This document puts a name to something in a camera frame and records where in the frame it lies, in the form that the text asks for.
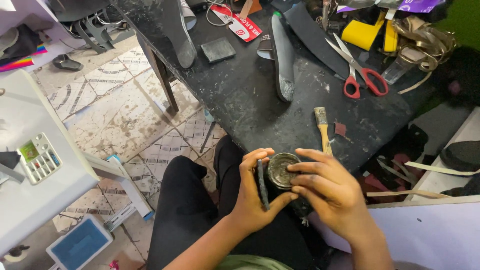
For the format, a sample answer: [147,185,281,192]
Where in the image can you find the person's right hand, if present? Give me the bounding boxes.
[287,148,377,246]

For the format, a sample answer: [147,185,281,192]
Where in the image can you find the person's left hand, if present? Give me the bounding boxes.
[229,147,299,236]

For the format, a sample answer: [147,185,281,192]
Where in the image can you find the dark round glue tin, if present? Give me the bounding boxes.
[262,152,314,218]

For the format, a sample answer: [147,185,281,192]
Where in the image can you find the person's green shirt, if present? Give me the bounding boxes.
[215,254,297,270]

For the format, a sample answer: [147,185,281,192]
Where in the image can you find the white board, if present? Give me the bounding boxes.
[307,202,480,270]

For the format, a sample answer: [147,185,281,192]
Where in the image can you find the beige material strip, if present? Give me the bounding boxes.
[404,161,480,177]

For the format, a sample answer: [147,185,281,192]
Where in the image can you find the white shelf with scraps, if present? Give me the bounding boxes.
[360,107,480,205]

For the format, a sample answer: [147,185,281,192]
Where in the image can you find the white plank with blue tip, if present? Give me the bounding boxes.
[83,152,155,222]

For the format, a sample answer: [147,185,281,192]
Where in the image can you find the black shoe upper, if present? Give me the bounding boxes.
[439,140,480,172]

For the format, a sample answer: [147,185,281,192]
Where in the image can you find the dark square rubber block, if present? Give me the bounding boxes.
[200,37,237,64]

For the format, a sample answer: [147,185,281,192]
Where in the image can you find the long black material strip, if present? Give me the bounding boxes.
[283,2,366,86]

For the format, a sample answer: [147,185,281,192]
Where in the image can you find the large yellow material piece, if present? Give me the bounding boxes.
[340,11,387,52]

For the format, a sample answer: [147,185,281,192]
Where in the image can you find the red and white packet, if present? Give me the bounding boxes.
[210,4,263,43]

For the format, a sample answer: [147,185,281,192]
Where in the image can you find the small yellow material piece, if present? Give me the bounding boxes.
[383,19,399,53]

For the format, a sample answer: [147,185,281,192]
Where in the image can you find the black shoe sole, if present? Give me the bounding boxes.
[161,0,198,69]

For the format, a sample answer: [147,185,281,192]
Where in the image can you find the blue and white box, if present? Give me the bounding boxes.
[46,214,114,270]

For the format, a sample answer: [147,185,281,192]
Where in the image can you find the purple packet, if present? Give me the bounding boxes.
[397,0,445,14]

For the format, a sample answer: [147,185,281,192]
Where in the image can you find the white paint palette tray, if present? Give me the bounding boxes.
[17,132,63,185]

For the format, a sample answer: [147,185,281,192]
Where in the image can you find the white side table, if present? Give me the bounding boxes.
[0,69,100,256]

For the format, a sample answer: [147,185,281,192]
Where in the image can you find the black cut-out material pieces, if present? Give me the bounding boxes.
[71,8,130,54]

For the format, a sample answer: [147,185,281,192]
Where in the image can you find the black shoe part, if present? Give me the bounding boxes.
[52,54,85,72]

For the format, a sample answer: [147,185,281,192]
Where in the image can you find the black cloth piece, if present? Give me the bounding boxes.
[0,151,22,170]

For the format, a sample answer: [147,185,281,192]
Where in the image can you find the rainbow coloured paper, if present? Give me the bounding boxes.
[0,44,49,73]

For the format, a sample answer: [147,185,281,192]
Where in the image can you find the wooden handle glue brush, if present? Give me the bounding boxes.
[314,107,334,157]

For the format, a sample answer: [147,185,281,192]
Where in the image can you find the metal drawer rail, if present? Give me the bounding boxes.
[103,202,138,232]

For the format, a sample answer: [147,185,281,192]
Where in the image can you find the red handled scissors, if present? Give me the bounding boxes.
[325,33,389,100]

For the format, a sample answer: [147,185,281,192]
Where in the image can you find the black strap sandal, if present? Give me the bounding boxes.
[257,14,296,103]

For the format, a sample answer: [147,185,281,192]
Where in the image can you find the heap of gold straps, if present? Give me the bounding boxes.
[390,15,458,73]

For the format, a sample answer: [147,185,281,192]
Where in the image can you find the white cable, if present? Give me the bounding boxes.
[205,0,234,27]

